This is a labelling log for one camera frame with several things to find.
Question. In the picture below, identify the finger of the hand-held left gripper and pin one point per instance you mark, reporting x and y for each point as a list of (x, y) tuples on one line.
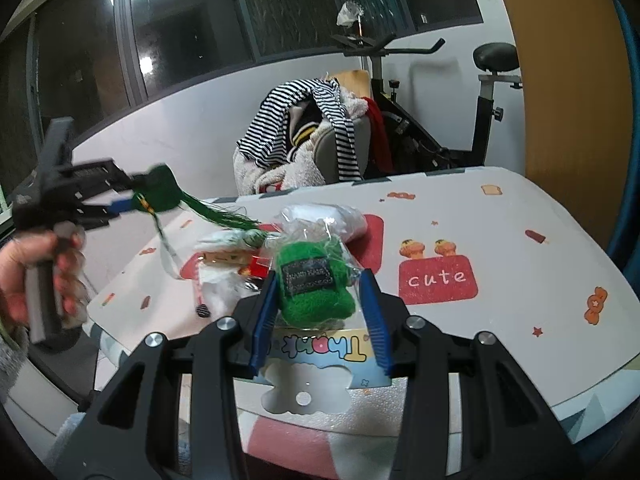
[(107, 211), (100, 169)]

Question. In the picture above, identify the black exercise bike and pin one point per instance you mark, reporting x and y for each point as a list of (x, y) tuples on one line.
[(480, 110)]

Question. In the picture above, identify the dark jacket with yellow stripes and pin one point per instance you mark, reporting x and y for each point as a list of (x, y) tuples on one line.
[(305, 122)]

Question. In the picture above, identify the wooden door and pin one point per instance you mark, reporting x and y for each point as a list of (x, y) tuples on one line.
[(565, 85)]

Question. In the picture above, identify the white plastic bag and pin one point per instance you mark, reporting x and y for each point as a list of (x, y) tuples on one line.
[(330, 217)]

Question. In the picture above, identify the patterned folding table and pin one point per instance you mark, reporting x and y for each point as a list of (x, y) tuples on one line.
[(605, 405), (500, 240)]

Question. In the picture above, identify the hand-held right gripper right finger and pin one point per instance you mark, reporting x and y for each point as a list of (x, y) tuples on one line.
[(375, 327)]

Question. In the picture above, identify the blue curtain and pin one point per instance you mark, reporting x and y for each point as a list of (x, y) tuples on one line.
[(629, 160)]

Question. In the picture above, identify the clear plastic wrapper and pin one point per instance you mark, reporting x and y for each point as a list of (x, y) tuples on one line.
[(220, 285)]

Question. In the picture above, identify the bagged green knit item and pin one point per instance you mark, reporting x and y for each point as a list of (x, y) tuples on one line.
[(310, 282)]

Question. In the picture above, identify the striped cloth on plush pile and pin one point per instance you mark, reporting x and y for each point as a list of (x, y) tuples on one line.
[(280, 177)]

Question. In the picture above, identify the red cloth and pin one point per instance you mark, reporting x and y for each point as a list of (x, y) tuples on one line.
[(381, 130)]

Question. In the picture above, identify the grey fluffy clothing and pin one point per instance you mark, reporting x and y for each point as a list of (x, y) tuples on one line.
[(70, 435)]

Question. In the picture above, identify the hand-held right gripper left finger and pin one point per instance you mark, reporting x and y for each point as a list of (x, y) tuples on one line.
[(262, 322)]

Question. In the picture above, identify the beige chair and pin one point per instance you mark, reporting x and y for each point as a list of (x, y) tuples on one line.
[(327, 152)]

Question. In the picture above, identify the striped shirt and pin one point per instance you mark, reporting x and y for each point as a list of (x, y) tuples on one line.
[(280, 115)]

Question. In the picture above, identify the red packet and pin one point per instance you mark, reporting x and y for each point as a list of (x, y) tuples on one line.
[(255, 267)]

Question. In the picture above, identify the dark window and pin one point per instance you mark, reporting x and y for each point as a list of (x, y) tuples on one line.
[(200, 10)]

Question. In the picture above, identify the person's left hand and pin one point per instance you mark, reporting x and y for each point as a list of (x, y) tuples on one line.
[(20, 272)]

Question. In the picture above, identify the small checkered charm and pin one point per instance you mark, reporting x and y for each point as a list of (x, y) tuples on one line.
[(201, 310)]

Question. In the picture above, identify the white crumpled wrapper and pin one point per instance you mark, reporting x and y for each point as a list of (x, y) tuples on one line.
[(220, 245)]

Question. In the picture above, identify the green tassel ornament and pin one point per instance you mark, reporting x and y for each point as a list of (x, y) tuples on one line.
[(160, 185)]

